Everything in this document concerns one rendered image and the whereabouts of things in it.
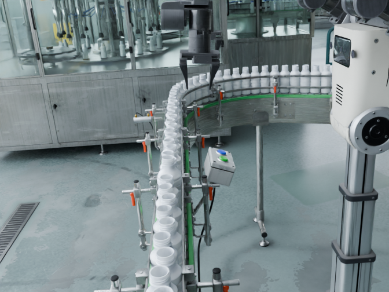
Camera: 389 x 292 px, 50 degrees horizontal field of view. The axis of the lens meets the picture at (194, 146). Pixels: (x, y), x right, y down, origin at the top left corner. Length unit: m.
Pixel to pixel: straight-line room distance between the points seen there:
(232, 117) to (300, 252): 0.98
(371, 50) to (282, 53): 5.03
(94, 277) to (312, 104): 1.70
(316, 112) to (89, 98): 2.53
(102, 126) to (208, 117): 2.19
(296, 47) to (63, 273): 4.65
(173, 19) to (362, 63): 0.58
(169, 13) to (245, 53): 5.18
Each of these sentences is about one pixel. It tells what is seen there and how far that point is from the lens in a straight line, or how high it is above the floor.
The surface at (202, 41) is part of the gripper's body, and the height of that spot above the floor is 1.51.
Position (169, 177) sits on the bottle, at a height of 1.16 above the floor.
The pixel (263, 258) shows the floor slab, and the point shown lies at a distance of 2.80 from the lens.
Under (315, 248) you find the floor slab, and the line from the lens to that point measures 2.93.
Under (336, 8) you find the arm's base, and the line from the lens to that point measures 1.61.
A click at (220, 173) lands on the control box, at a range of 1.35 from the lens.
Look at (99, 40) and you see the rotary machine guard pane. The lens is 4.33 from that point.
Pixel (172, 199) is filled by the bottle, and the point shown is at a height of 1.16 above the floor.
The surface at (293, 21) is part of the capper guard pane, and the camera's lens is 6.34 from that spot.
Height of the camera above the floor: 1.64
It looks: 21 degrees down
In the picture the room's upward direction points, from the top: 4 degrees counter-clockwise
